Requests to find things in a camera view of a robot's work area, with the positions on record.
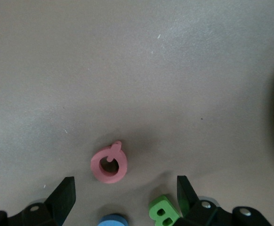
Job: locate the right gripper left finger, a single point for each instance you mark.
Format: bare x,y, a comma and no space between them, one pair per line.
57,207

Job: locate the brown table cover sheet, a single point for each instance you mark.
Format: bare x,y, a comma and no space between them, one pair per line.
80,70

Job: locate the green foam letter B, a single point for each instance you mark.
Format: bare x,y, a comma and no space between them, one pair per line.
154,207

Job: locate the pink foam letter Q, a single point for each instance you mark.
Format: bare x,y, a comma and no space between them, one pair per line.
97,169

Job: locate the blue foam letter C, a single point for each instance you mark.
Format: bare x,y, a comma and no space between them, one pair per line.
113,220

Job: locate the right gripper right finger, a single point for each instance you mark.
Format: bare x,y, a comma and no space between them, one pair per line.
198,214

